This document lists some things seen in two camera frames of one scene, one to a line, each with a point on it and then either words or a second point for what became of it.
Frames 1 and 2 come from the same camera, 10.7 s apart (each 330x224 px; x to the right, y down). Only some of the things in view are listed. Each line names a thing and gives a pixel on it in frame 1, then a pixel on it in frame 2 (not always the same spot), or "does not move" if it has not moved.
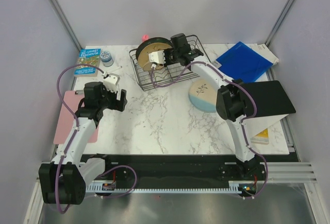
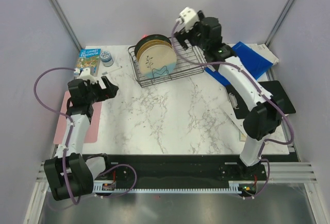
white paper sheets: [263, 50] does not move
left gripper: [117, 105] to [110, 92]
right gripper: [166, 63] to [181, 37]
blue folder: [242, 63] does not move
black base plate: [175, 168] does not move
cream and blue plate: [202, 95] to [157, 61]
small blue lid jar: [106, 58] does not move
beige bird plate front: [148, 67] to [156, 53]
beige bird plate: [143, 57] to [154, 40]
